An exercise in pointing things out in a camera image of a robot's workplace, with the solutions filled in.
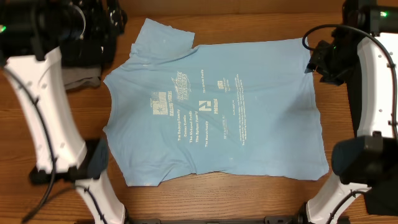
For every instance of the black folded garment with logo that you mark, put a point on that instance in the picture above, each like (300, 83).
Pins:
(98, 47)

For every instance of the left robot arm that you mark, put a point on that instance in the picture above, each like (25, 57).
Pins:
(38, 39)

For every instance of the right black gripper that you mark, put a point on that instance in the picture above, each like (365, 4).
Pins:
(318, 58)

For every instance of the light blue printed t-shirt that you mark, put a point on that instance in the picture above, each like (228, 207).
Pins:
(243, 108)

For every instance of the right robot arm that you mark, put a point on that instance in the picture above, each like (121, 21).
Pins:
(362, 56)

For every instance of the black garment at right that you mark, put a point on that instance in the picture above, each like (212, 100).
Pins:
(379, 199)

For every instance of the grey folded garment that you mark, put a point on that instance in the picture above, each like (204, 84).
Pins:
(75, 78)

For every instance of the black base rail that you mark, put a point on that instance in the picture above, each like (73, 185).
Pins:
(211, 221)

